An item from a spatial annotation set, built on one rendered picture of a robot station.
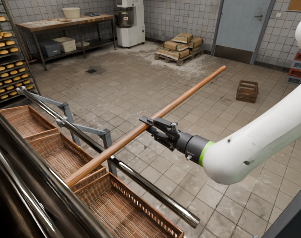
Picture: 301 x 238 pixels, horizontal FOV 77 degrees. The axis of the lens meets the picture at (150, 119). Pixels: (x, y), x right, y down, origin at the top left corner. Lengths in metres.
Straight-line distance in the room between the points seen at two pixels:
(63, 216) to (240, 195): 1.95
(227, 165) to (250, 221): 1.59
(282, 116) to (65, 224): 0.47
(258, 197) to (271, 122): 1.76
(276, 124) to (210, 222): 1.52
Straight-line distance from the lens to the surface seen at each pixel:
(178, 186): 2.06
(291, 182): 2.53
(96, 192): 1.27
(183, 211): 0.59
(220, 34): 5.57
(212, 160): 0.49
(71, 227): 0.33
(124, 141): 0.70
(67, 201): 0.32
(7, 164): 0.37
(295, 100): 0.53
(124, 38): 6.04
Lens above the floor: 1.69
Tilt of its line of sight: 37 degrees down
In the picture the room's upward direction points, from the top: straight up
